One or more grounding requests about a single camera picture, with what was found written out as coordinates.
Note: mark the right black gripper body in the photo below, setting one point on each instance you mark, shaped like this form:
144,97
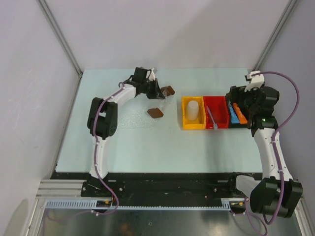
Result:
251,96

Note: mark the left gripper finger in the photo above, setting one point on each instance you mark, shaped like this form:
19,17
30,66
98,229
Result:
157,91
152,94

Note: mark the right aluminium frame post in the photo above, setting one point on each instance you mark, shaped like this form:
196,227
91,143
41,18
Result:
275,35

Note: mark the white paper cup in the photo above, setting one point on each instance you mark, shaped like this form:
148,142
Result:
192,110

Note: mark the yellow plastic bin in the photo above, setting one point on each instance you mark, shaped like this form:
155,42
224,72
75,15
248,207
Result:
200,121

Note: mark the brown wooden block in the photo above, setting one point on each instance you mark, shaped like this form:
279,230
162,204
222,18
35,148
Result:
155,113

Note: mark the brown block with hole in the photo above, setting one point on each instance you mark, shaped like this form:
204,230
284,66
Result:
167,91

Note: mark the blue toothpaste tube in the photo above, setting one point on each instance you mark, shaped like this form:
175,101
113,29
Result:
234,118

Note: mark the left aluminium frame post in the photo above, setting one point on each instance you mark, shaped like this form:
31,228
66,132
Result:
48,14

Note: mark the grey toothbrush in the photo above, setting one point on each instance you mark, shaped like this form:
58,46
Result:
215,126

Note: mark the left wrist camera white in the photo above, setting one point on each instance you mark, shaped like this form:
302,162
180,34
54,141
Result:
151,74

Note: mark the clear plastic tray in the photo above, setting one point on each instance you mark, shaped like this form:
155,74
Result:
141,112

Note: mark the aluminium frame post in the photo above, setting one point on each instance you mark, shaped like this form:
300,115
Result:
48,14
275,35

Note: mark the red plastic bin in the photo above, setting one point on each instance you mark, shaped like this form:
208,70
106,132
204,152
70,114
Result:
219,112

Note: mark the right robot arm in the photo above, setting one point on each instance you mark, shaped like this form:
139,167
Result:
277,192

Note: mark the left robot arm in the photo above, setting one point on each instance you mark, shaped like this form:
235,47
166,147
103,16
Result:
103,115

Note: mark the black plastic bin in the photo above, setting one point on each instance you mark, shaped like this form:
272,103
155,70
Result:
230,124

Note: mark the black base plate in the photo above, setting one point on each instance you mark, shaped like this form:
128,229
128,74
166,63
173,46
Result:
159,189

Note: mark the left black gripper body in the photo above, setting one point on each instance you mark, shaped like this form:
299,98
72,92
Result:
148,83

